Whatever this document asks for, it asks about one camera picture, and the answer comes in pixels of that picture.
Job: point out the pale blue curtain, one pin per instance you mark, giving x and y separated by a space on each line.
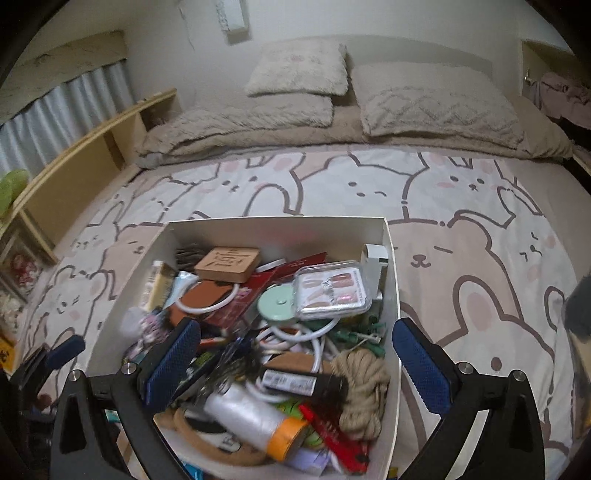
69 110

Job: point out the white plug adapter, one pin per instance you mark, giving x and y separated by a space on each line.
374 258

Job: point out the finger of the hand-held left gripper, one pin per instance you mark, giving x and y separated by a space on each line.
33 364
65 348

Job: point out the clear film roll orange core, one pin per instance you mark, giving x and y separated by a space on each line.
244 415

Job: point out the mint green round tape measure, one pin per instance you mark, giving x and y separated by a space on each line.
276 302

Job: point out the beige fuzzy blanket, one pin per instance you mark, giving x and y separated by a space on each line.
346 125

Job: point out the beige knit pattern pillow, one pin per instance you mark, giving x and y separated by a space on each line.
429 106

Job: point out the red flat packet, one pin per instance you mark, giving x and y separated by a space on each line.
332 438

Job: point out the yellow and white packet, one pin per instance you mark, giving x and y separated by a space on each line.
157 286

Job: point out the beige round band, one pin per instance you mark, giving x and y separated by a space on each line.
194 438

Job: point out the small fluffy beige pillow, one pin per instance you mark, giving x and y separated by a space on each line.
300 69

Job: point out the clear nail tips case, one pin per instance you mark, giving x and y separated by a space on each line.
330 288

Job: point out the black hair clip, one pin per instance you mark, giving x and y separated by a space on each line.
189 258

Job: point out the tan cork sheet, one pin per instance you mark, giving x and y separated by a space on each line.
295 362

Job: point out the floral printed box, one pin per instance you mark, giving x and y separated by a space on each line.
18 267

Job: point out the white cardboard box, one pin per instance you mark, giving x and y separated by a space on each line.
277 227

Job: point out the dark red box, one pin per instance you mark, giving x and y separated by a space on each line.
249 295

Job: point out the black tube with label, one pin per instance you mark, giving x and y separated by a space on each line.
323 385

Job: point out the green plush toy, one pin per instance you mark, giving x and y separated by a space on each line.
11 189

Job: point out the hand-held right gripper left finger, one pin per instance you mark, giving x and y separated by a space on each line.
171 360

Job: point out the bear and rabbit printed bedsheet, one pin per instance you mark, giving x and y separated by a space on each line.
346 194

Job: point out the light wooden bedside shelf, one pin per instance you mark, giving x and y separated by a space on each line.
69 175

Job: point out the brown leather pouch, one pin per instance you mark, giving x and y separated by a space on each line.
198 297

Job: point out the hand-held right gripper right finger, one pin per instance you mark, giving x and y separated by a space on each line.
420 369

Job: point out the pile of pinkish clothes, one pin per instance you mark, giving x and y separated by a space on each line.
563 94

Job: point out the bundle of green pins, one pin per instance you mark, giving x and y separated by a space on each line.
364 332

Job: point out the flat fluffy beige pillow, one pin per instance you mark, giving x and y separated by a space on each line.
254 115

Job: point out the floral fabric scrunchie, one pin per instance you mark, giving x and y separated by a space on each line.
147 332

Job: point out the beige curtain valance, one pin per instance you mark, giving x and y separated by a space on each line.
69 50

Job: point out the brown cork box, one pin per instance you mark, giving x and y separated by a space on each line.
226 264

